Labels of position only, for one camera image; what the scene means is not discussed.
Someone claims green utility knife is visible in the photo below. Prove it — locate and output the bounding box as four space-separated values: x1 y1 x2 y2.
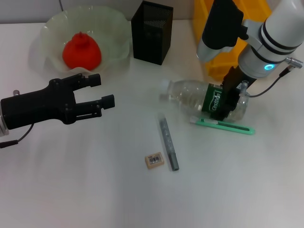
189 117 256 136

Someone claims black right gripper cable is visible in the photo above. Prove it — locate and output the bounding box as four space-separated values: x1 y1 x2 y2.
247 57 304 98

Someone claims yellow plastic bin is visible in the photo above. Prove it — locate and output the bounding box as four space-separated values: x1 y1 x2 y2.
193 0 273 83

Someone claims red-orange fruit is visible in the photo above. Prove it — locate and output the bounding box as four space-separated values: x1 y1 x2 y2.
62 32 103 71

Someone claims grey pen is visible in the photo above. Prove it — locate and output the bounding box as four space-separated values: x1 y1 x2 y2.
158 113 180 172

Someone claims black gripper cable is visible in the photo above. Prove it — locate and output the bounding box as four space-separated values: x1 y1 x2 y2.
247 57 304 98
0 123 35 149

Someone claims black mesh pen holder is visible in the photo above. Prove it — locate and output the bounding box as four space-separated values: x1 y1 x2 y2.
131 0 173 66

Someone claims beige eraser with barcode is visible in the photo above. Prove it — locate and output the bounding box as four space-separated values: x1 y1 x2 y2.
144 152 166 170

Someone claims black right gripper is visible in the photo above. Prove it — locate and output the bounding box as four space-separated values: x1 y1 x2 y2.
210 67 257 121

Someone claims pale green glass fruit plate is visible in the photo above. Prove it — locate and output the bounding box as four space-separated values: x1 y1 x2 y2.
28 6 131 74

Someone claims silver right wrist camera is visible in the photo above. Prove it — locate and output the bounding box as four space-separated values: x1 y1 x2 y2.
196 0 245 63

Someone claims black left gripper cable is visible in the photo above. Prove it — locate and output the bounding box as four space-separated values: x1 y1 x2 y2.
0 123 35 149

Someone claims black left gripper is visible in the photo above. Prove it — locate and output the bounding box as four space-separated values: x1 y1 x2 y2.
1 73 116 130

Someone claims clear green-label water bottle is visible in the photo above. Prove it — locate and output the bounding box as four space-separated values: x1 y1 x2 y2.
159 79 250 124

